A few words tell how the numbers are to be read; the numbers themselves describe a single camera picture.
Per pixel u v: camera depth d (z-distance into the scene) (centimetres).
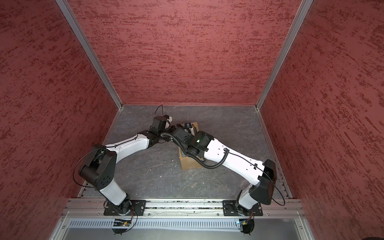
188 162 78
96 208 76
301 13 73
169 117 85
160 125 71
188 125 64
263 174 41
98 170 46
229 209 74
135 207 74
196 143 47
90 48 87
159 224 77
